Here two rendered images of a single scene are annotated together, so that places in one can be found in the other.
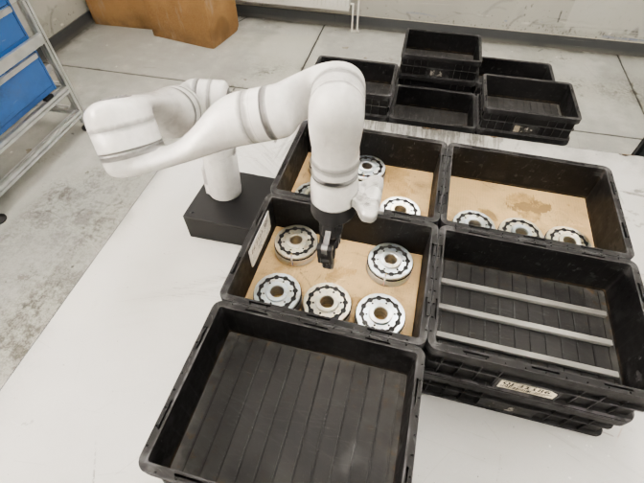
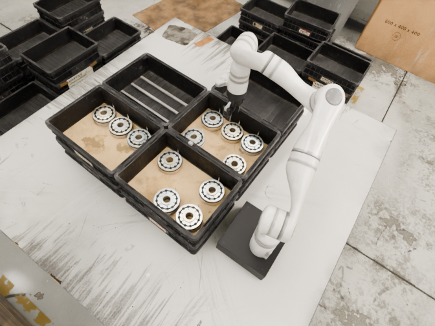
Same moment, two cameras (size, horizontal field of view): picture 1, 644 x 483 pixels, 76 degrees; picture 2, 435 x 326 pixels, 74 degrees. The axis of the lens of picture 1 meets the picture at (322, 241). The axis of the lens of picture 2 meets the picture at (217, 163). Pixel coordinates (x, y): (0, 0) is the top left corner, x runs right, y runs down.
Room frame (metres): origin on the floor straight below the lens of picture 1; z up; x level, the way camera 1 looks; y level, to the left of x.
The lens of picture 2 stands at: (1.25, 0.16, 1.90)
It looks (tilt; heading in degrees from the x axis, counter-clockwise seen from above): 58 degrees down; 195
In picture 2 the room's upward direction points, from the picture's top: 9 degrees clockwise
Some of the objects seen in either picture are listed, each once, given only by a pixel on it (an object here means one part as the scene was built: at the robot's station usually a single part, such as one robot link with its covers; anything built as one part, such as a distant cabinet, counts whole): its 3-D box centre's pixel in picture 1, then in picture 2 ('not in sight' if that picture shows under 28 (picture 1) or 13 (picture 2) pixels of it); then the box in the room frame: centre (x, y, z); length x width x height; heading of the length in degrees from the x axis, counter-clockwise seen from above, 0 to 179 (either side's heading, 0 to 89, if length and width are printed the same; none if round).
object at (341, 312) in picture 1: (327, 303); (232, 130); (0.44, -0.01, 0.86); 0.10 x 0.10 x 0.01
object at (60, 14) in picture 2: not in sight; (77, 27); (-0.40, -1.64, 0.37); 0.40 x 0.30 x 0.45; 167
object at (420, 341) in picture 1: (335, 261); (224, 131); (0.50, -0.03, 0.92); 0.40 x 0.30 x 0.02; 75
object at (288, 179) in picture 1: (361, 183); (179, 185); (0.79, -0.10, 0.87); 0.40 x 0.30 x 0.11; 75
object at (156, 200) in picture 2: (366, 167); (166, 200); (0.86, -0.12, 0.86); 0.10 x 0.10 x 0.01
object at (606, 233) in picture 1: (520, 211); (109, 134); (0.69, -0.49, 0.87); 0.40 x 0.30 x 0.11; 75
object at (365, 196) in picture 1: (346, 183); (234, 79); (0.46, -0.04, 1.18); 0.11 x 0.09 x 0.06; 77
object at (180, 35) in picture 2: not in sight; (178, 33); (-0.29, -0.64, 0.71); 0.22 x 0.19 x 0.01; 77
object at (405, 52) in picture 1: (433, 83); not in sight; (2.14, -0.63, 0.37); 0.40 x 0.30 x 0.45; 77
